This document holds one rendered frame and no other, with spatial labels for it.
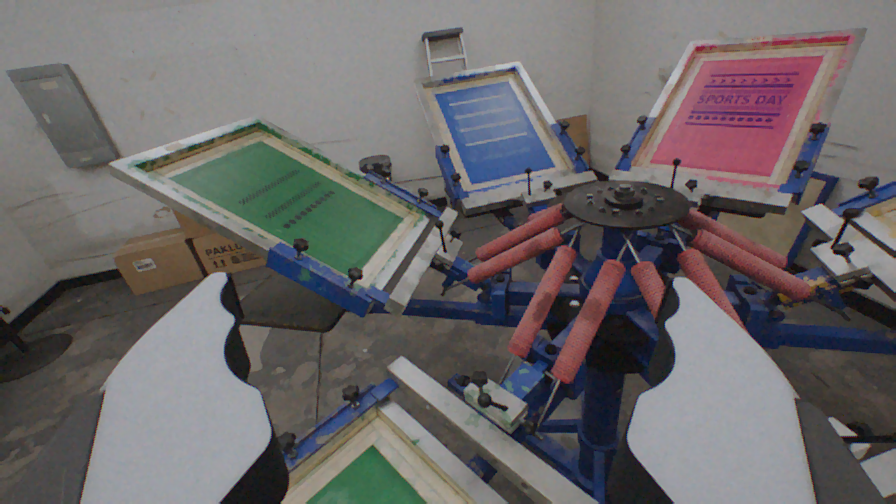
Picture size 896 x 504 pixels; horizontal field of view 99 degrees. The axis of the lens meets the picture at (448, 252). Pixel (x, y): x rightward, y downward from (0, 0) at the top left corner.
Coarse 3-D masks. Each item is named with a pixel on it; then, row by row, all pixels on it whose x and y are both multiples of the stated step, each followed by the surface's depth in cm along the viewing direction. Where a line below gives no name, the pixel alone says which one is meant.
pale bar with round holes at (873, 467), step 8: (880, 456) 64; (888, 456) 64; (864, 464) 63; (872, 464) 63; (880, 464) 63; (888, 464) 62; (872, 472) 62; (880, 472) 62; (888, 472) 62; (872, 480) 61; (880, 480) 61; (888, 480) 61; (880, 488) 60; (888, 488) 60; (888, 496) 59
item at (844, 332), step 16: (768, 336) 104; (784, 336) 104; (800, 336) 103; (816, 336) 102; (832, 336) 101; (848, 336) 100; (864, 336) 99; (880, 336) 98; (864, 352) 101; (880, 352) 99
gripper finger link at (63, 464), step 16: (80, 400) 7; (96, 400) 7; (80, 416) 7; (96, 416) 7; (64, 432) 7; (80, 432) 7; (48, 448) 6; (64, 448) 6; (80, 448) 6; (32, 464) 6; (48, 464) 6; (64, 464) 6; (80, 464) 6; (32, 480) 6; (48, 480) 6; (64, 480) 6; (80, 480) 6; (16, 496) 6; (32, 496) 6; (48, 496) 6; (64, 496) 6; (80, 496) 6
